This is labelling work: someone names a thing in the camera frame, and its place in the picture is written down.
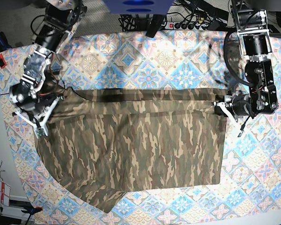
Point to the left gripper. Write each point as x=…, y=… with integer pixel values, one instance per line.
x=237, y=105

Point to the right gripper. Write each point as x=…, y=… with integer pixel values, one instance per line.
x=24, y=96

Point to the camouflage T-shirt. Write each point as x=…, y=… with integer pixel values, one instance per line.
x=103, y=144

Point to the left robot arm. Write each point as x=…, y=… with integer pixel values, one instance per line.
x=253, y=35

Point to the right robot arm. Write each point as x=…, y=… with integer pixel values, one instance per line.
x=60, y=21

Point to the white power strip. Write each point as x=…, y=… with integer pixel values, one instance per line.
x=185, y=26

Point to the patterned tile tablecloth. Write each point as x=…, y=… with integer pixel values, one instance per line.
x=250, y=185

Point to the red white paper tag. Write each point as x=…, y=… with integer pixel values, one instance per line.
x=4, y=193

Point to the black clamp lower left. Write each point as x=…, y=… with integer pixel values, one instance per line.
x=31, y=210

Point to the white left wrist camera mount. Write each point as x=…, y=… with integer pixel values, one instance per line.
x=237, y=132

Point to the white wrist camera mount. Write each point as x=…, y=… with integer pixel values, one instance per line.
x=37, y=113
x=237, y=132

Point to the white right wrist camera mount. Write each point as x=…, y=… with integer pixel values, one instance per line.
x=37, y=113

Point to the blue handled clamp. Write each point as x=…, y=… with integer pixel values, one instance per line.
x=4, y=45

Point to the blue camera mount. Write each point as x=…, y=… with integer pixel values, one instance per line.
x=159, y=7

